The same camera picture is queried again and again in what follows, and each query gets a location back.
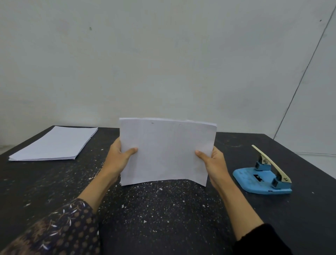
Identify stack of white paper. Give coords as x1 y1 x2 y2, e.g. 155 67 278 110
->
8 126 99 161

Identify blue hole punch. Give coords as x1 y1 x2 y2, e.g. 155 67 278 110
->
233 145 293 195

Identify person's left hand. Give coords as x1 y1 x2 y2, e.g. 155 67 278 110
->
102 137 138 180

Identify person's right forearm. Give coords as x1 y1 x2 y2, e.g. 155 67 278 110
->
217 179 293 255

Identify white paper sheets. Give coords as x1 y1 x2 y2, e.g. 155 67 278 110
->
119 118 217 187

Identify person's left forearm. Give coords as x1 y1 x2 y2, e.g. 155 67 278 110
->
0 168 119 255

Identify person's right hand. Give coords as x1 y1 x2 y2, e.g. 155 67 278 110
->
195 146 232 191

